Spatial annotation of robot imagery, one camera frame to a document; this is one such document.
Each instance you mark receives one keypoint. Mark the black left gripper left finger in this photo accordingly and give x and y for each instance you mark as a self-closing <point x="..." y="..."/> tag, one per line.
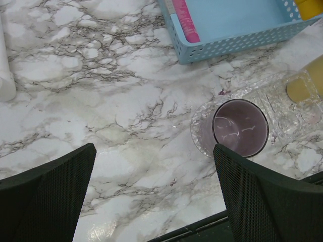
<point x="44" y="203"/>

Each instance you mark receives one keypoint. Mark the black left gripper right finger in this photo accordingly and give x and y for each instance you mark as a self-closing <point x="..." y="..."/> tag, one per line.
<point x="270" y="201"/>

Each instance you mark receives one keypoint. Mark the purple mug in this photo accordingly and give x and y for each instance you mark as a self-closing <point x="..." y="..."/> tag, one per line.
<point x="237" y="124"/>

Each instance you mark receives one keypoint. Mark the clear glass organizer insert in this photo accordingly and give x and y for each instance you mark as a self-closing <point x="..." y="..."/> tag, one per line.
<point x="288" y="120"/>

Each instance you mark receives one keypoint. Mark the clear textured glass tray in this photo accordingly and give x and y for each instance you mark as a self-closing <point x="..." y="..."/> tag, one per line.
<point x="205" y="109"/>

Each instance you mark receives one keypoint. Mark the yellow mug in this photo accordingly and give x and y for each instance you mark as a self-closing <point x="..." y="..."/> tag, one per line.
<point x="307" y="83"/>

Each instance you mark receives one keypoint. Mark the light blue perforated basket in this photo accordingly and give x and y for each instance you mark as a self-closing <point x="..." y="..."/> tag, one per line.
<point x="226" y="27"/>

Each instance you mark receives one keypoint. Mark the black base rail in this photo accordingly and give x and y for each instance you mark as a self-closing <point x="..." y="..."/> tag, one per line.
<point x="239" y="227"/>

